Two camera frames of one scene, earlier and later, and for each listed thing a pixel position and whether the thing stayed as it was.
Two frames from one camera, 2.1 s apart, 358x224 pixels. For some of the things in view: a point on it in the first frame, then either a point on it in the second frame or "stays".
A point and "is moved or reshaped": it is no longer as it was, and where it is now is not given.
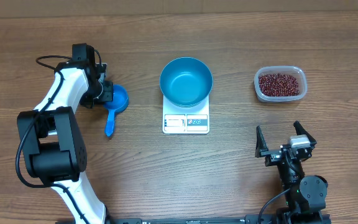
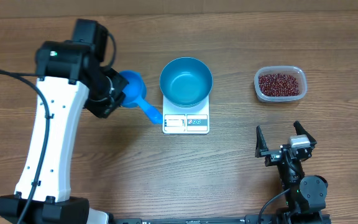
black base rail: (240, 219) stays
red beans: (278, 84) stays
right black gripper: (273, 156) stays
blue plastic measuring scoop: (120, 99) is moved or reshaped
